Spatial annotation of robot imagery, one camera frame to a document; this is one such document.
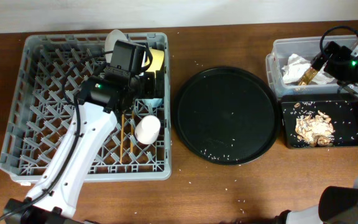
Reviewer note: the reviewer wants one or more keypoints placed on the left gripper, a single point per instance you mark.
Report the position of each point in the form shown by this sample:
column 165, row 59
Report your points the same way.
column 150, row 89

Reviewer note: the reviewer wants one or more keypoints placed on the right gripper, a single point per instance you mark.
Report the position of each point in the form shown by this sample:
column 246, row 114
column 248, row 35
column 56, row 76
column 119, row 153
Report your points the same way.
column 340, row 55

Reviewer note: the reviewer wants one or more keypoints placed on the yellow bowl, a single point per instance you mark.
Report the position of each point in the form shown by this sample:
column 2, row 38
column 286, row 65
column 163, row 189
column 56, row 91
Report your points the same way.
column 157, row 62

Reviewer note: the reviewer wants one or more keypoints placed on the light blue plastic cup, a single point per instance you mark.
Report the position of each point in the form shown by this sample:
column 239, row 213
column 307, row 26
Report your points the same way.
column 154, row 102

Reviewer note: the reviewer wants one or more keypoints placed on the gold foil wrapper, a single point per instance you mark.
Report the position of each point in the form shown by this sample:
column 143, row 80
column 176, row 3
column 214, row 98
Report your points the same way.
column 316, row 65

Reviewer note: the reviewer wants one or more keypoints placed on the white tissue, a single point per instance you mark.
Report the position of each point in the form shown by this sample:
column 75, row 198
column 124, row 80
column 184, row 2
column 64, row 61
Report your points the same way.
column 297, row 66

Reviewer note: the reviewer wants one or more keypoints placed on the wooden chopstick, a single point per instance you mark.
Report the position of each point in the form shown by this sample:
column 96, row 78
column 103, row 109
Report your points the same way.
column 122, row 138
column 132, row 132

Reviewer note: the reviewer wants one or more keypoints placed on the pink plastic cup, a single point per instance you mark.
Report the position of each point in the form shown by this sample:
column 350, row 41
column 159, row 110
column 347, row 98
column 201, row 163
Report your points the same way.
column 146, row 132

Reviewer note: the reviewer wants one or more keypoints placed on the white round plate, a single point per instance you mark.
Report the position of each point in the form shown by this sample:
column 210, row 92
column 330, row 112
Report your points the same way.
column 111, row 39

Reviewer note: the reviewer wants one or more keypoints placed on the peanut shells and rice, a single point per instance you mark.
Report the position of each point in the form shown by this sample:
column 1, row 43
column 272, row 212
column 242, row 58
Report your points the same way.
column 313, row 128

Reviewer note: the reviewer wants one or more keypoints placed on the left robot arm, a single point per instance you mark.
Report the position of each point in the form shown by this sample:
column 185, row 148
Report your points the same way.
column 98, row 103

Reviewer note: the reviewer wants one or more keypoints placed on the clear plastic waste bin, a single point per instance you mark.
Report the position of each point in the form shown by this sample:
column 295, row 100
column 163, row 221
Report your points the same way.
column 306, row 47

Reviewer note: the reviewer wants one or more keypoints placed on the black rectangular waste bin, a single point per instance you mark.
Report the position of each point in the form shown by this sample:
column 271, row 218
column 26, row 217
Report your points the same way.
column 340, row 108

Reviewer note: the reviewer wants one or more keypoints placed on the grey dishwasher rack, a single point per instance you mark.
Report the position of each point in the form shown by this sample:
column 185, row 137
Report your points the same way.
column 51, row 70

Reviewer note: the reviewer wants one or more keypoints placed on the round black tray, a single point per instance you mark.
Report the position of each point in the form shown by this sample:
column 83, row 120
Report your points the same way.
column 226, row 116

